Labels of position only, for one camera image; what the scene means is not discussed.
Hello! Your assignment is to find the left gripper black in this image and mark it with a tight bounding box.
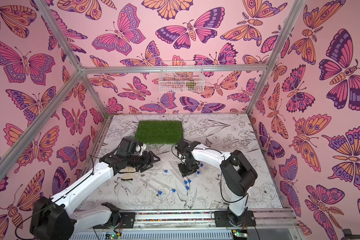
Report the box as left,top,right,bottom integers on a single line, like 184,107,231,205
126,150,161,172

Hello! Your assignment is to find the test tube blue stopper two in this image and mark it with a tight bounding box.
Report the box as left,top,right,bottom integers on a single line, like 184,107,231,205
170,163,190,191

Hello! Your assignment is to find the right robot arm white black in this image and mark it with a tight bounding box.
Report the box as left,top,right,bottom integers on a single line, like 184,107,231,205
175,140,258,226

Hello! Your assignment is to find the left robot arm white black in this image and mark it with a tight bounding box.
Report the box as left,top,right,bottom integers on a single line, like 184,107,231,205
30,137,161,240

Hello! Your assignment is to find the test tube blue stopper left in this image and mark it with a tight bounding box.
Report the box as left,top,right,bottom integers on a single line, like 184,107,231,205
152,169,169,173

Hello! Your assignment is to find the test tube blue stopper front-middle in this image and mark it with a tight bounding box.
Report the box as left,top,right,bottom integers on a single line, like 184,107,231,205
152,179,176,193

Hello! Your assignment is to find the beige work glove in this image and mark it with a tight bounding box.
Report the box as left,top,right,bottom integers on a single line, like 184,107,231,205
120,167,136,181

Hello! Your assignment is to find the green artificial grass mat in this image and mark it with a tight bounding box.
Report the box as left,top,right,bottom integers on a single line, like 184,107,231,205
135,120,184,145

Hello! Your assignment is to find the white wire basket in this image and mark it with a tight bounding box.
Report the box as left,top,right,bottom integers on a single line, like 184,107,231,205
158,61,205,94

